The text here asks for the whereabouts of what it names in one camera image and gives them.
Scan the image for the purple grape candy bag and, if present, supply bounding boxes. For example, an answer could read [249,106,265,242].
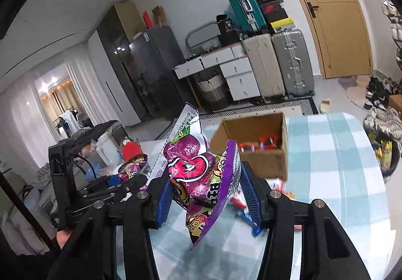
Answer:
[146,103,241,246]

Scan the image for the person's left hand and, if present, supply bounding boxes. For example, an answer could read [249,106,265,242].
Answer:
[56,229,73,249]

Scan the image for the blue white snack pack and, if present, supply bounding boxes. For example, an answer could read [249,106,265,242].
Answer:
[236,210,262,237]

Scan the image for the cardboard SF box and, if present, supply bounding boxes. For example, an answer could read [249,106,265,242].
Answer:
[210,113,287,181]

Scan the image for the red orange snack pack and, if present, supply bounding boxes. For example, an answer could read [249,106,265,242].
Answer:
[237,135,279,152]

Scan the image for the blue checkered tablecloth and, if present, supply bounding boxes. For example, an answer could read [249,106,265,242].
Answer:
[150,113,395,279]

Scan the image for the striped laundry basket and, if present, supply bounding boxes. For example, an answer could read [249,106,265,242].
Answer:
[197,71,230,111]

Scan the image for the white drawer desk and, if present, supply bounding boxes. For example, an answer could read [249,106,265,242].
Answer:
[173,42,262,105]

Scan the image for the silver suitcase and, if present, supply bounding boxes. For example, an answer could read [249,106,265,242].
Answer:
[272,28,315,97]

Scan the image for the beige suitcase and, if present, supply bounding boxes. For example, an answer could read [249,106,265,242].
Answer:
[242,34,285,98]

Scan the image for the black trash bin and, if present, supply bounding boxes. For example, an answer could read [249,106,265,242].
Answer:
[366,130,401,183]

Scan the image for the black refrigerator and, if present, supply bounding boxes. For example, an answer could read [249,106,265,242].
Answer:
[127,26,196,119]

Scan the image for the dark glass cabinet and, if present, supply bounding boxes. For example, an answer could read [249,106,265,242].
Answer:
[97,3,150,122]

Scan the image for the small cardboard box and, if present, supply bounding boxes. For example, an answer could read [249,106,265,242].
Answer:
[388,94,402,115]

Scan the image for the black red shoe boxes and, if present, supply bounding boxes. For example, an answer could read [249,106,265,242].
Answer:
[258,0,296,34]

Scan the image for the teal suitcase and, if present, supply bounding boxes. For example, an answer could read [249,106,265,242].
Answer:
[228,0,268,33]

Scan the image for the wooden door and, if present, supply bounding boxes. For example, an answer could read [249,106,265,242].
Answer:
[299,0,373,79]

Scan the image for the shoe rack with shoes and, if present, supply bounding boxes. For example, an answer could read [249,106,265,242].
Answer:
[382,0,402,69]

